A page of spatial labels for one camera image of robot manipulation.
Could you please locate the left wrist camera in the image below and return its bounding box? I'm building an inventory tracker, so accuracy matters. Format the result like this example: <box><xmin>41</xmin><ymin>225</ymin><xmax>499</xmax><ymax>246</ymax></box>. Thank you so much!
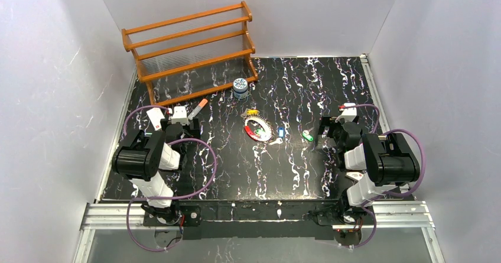
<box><xmin>170</xmin><ymin>106</ymin><xmax>190</xmax><ymax>126</ymax></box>

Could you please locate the orange capped marker pen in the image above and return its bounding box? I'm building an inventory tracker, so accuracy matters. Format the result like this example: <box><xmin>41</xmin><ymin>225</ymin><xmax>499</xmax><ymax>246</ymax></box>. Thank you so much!
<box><xmin>188</xmin><ymin>99</ymin><xmax>208</xmax><ymax>120</ymax></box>

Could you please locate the green tagged key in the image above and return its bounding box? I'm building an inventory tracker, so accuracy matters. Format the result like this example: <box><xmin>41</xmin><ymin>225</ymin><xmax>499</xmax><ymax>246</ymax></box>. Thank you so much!
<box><xmin>302</xmin><ymin>129</ymin><xmax>314</xmax><ymax>142</ymax></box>

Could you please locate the white card box left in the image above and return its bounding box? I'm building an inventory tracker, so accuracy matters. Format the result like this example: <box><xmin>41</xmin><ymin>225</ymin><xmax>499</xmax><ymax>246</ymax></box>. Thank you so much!
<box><xmin>147</xmin><ymin>108</ymin><xmax>165</xmax><ymax>131</ymax></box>

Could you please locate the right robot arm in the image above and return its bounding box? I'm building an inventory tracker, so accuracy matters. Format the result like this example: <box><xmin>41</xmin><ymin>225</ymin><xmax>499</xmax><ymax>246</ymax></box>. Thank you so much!
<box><xmin>318</xmin><ymin>116</ymin><xmax>421</xmax><ymax>220</ymax></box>

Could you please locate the small blue patterned tin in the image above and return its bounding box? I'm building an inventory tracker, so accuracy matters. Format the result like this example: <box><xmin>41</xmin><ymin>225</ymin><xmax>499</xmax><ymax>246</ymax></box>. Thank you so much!
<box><xmin>232</xmin><ymin>78</ymin><xmax>249</xmax><ymax>99</ymax></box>

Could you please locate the red handled keyring with keys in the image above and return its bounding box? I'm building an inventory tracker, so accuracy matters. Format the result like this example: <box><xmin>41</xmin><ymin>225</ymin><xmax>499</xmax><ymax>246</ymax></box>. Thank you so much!
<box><xmin>241</xmin><ymin>109</ymin><xmax>274</xmax><ymax>142</ymax></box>

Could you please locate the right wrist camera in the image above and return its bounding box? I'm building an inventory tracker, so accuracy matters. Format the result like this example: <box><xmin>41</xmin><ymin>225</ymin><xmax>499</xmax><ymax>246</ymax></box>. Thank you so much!
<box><xmin>335</xmin><ymin>103</ymin><xmax>357</xmax><ymax>123</ymax></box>

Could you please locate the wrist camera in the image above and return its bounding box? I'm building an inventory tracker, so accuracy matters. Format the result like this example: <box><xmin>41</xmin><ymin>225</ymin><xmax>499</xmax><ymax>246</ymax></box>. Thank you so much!
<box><xmin>170</xmin><ymin>106</ymin><xmax>190</xmax><ymax>126</ymax></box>
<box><xmin>335</xmin><ymin>103</ymin><xmax>357</xmax><ymax>123</ymax></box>

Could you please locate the white card box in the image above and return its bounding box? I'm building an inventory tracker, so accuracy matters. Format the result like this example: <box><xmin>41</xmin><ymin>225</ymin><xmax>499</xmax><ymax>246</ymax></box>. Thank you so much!
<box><xmin>147</xmin><ymin>108</ymin><xmax>165</xmax><ymax>131</ymax></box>
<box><xmin>346</xmin><ymin>171</ymin><xmax>364</xmax><ymax>181</ymax></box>

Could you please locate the aluminium frame rail front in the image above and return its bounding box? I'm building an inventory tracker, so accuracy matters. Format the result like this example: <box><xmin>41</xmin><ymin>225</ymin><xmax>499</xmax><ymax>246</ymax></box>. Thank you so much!
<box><xmin>80</xmin><ymin>200</ymin><xmax>435</xmax><ymax>230</ymax></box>

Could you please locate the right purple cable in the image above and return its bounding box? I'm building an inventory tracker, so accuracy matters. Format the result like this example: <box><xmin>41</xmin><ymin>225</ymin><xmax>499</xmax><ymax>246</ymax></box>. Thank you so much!
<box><xmin>338</xmin><ymin>103</ymin><xmax>427</xmax><ymax>249</ymax></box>

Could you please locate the white card box right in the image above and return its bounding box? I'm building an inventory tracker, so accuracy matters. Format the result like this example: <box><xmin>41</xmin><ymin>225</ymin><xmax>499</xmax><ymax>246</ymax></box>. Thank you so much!
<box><xmin>346</xmin><ymin>171</ymin><xmax>364</xmax><ymax>181</ymax></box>

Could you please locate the orange wooden shelf rack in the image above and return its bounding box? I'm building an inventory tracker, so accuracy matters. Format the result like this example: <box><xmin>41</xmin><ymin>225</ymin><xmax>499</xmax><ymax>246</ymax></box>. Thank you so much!
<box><xmin>121</xmin><ymin>1</ymin><xmax>259</xmax><ymax>106</ymax></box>

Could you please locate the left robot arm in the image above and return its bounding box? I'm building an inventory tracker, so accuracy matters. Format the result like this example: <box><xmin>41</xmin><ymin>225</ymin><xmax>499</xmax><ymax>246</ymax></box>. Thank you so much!
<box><xmin>111</xmin><ymin>118</ymin><xmax>200</xmax><ymax>198</ymax></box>

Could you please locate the blue tagged key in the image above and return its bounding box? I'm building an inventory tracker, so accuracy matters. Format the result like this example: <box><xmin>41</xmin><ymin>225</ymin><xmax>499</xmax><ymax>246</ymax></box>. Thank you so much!
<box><xmin>269</xmin><ymin>127</ymin><xmax>285</xmax><ymax>145</ymax></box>

